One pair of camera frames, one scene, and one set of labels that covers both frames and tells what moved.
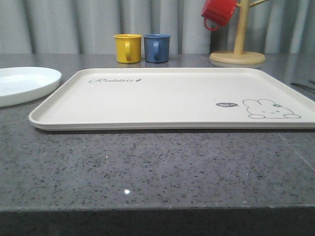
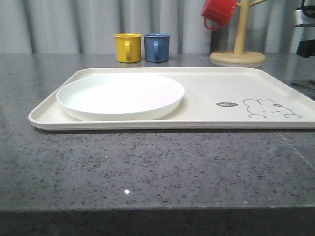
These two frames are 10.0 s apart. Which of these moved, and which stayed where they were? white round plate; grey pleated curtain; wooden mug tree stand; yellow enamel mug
Moved: white round plate
Stayed: wooden mug tree stand; yellow enamel mug; grey pleated curtain
